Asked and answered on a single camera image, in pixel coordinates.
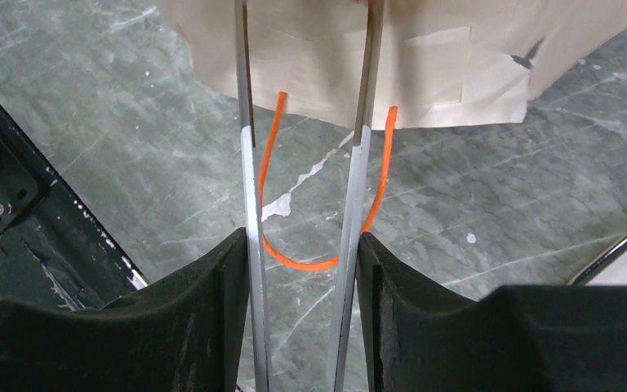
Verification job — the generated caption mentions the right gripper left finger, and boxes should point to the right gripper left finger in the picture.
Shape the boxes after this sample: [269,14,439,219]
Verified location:
[0,228,249,391]

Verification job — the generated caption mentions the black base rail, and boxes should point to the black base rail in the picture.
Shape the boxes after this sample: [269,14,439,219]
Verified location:
[0,104,147,311]

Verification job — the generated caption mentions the paper bag with orange handles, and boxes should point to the paper bag with orange handles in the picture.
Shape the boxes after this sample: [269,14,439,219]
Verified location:
[153,0,627,273]

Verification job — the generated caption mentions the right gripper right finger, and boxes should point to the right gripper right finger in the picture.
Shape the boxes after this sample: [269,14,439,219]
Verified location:
[357,233,627,391]

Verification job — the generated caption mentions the metal serving tongs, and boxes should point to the metal serving tongs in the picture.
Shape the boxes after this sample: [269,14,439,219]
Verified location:
[233,1,385,391]

